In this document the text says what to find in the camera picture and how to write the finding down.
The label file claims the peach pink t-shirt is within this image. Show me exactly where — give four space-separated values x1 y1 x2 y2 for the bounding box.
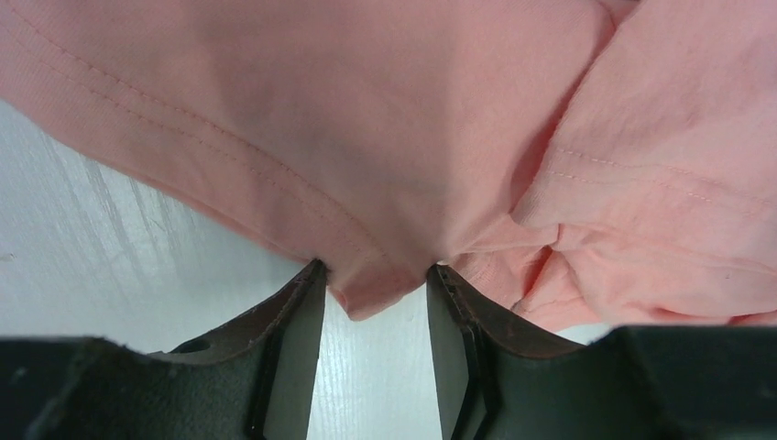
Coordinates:
1 1 776 330

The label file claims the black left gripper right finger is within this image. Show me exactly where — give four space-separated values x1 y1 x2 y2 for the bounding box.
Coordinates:
426 266 776 439

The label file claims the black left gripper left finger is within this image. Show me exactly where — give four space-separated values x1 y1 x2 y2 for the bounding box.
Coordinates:
1 260 327 439

